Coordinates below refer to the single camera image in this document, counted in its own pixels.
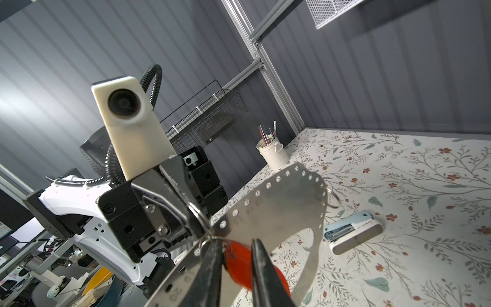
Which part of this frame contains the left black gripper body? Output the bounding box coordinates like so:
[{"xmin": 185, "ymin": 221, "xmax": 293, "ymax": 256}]
[{"xmin": 98, "ymin": 146, "xmax": 228, "ymax": 262}]

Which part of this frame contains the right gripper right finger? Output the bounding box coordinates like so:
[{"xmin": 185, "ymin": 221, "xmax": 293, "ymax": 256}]
[{"xmin": 251, "ymin": 239, "xmax": 295, "ymax": 306}]

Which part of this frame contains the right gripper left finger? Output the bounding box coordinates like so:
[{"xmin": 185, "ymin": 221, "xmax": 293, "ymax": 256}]
[{"xmin": 179, "ymin": 239, "xmax": 224, "ymax": 307}]

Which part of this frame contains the red key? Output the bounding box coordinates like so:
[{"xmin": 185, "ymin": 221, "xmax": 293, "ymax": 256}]
[{"xmin": 222, "ymin": 239, "xmax": 292, "ymax": 299}]

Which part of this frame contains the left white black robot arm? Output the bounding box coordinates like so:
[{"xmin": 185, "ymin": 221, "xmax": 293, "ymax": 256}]
[{"xmin": 26, "ymin": 127, "xmax": 228, "ymax": 298}]

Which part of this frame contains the white pencil cup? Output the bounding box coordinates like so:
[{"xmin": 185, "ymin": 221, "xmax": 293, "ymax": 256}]
[{"xmin": 256, "ymin": 121, "xmax": 289, "ymax": 171}]

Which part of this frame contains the black wire mesh basket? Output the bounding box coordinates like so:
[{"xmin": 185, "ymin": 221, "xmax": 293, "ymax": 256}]
[{"xmin": 161, "ymin": 80, "xmax": 248, "ymax": 154}]

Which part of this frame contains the white wire mesh basket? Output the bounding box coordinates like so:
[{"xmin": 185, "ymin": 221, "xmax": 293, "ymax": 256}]
[{"xmin": 306, "ymin": 0, "xmax": 365, "ymax": 29}]

